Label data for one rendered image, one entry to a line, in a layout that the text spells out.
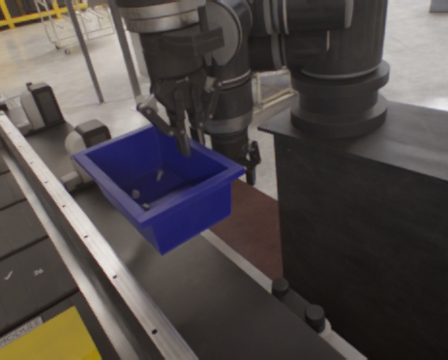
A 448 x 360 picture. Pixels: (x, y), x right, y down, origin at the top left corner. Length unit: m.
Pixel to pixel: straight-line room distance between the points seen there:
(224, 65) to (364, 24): 0.38
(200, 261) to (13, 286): 0.29
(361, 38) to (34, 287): 0.78
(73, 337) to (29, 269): 0.19
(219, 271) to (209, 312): 0.08
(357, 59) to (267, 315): 0.60
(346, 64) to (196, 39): 0.55
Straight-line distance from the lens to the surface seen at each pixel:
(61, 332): 0.47
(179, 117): 0.53
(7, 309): 0.58
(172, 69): 0.50
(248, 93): 0.69
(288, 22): 0.78
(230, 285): 0.66
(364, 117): 0.99
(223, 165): 0.51
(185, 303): 0.65
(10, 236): 0.70
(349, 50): 0.93
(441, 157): 0.93
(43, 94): 1.42
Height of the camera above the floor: 1.37
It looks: 33 degrees down
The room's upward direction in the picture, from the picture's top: 9 degrees counter-clockwise
